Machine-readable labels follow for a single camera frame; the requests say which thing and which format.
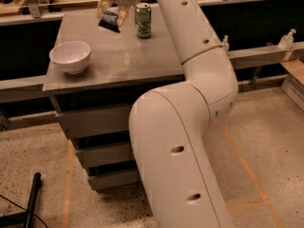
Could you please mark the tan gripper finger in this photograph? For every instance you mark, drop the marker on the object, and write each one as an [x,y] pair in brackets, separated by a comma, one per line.
[123,14]
[102,6]

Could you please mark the dark blue rxbar wrapper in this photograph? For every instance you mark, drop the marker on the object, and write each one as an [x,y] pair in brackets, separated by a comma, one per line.
[109,20]

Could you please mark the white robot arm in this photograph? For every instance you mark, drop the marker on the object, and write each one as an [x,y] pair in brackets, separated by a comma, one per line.
[167,125]

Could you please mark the white bowl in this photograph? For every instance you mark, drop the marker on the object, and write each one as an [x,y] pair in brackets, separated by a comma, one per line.
[71,57]

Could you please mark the green soda can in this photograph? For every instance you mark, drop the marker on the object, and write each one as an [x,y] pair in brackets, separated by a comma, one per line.
[143,20]

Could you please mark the grey wooden drawer cabinet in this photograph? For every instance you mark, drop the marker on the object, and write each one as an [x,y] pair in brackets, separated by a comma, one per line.
[93,106]

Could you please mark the grey metal railing beam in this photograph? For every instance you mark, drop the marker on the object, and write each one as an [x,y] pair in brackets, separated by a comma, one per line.
[32,87]

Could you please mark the cardboard box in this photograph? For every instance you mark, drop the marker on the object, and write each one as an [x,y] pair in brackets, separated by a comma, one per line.
[293,85]

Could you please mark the black metal stand leg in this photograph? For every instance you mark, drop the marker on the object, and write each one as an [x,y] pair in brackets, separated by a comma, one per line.
[24,219]

